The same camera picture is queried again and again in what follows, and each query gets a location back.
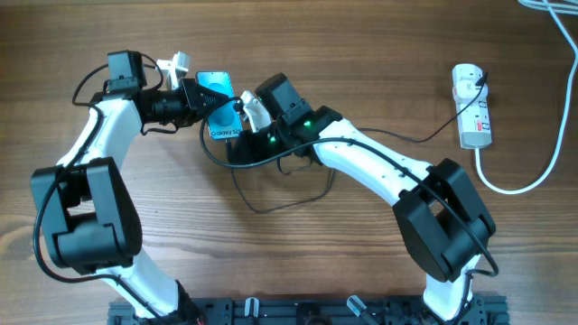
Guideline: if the white power strip cord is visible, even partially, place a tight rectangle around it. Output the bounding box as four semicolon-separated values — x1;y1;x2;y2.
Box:
473;0;578;196

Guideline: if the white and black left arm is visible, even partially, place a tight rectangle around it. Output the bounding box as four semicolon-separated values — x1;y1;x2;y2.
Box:
31;50;237;324

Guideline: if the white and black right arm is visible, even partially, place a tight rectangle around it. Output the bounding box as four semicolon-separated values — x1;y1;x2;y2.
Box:
228;73;496;322

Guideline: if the black USB charging cable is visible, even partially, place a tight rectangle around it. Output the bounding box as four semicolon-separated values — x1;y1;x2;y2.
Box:
224;70;490;215

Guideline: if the white USB charger plug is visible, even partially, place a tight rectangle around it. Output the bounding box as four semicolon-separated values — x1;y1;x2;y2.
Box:
452;76;489;104

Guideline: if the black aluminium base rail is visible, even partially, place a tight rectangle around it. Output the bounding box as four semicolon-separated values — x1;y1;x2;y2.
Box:
107;295;510;325

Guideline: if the white power strip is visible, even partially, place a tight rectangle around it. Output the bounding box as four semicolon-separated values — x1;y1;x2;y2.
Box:
452;63;492;150

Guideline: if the Galaxy S25 smartphone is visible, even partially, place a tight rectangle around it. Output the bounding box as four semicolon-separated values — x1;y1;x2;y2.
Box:
196;71;242;140

